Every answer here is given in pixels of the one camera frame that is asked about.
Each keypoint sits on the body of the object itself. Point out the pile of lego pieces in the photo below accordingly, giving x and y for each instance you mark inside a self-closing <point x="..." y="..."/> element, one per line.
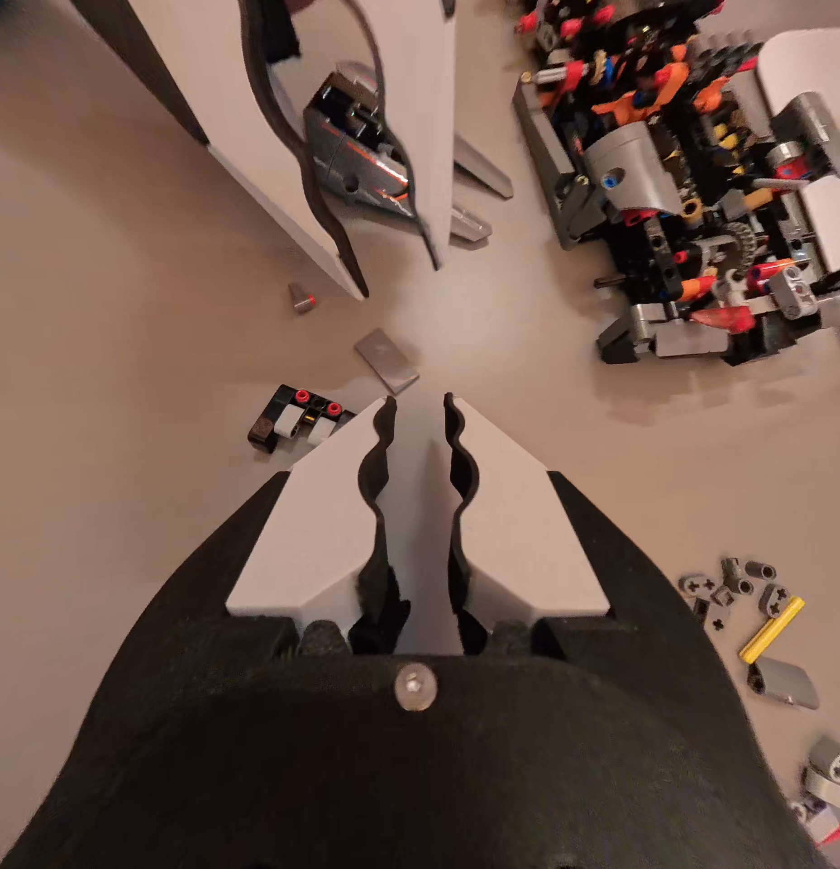
<point x="783" y="679"/>

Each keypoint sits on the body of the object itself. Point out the small grey lego connector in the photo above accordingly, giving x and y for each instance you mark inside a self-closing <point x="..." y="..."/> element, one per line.
<point x="301" y="299"/>

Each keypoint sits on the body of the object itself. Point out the partly built lego model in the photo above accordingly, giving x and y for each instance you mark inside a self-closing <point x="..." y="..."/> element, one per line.
<point x="630" y="163"/>

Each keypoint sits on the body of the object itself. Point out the grey plate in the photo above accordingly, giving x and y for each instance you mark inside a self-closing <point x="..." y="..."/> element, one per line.
<point x="386" y="356"/>

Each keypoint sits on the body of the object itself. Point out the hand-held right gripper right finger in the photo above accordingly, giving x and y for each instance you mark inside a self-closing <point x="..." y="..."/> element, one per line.
<point x="528" y="543"/>

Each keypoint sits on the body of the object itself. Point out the grey pointed lego wing assembly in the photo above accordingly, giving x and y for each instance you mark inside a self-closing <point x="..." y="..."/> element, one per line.
<point x="332" y="156"/>

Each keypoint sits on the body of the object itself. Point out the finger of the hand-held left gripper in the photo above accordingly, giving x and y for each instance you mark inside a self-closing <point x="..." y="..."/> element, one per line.
<point x="420" y="81"/>
<point x="209" y="68"/>

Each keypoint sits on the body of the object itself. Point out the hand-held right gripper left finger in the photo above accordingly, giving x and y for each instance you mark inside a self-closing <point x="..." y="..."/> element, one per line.
<point x="304" y="543"/>

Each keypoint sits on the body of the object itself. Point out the white booklet stand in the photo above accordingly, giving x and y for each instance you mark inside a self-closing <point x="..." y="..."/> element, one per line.
<point x="820" y="54"/>

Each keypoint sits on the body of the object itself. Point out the small yellow-axle lego assembly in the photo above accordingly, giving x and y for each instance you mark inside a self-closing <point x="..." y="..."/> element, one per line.
<point x="287" y="421"/>

